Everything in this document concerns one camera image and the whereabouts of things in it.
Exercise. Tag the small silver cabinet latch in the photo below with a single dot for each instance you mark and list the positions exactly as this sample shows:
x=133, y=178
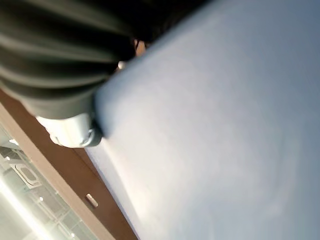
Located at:
x=91, y=200

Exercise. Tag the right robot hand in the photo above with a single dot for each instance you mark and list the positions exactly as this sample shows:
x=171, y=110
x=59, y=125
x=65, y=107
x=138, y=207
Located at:
x=57, y=62

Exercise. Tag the brown wooden cabinet frame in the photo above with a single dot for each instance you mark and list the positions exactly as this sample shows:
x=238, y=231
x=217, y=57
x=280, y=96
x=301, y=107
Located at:
x=62, y=172

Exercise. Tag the blue folder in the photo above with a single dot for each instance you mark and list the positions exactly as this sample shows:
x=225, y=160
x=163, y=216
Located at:
x=200, y=140

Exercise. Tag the square ceiling air vent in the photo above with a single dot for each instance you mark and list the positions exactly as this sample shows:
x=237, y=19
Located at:
x=27, y=174

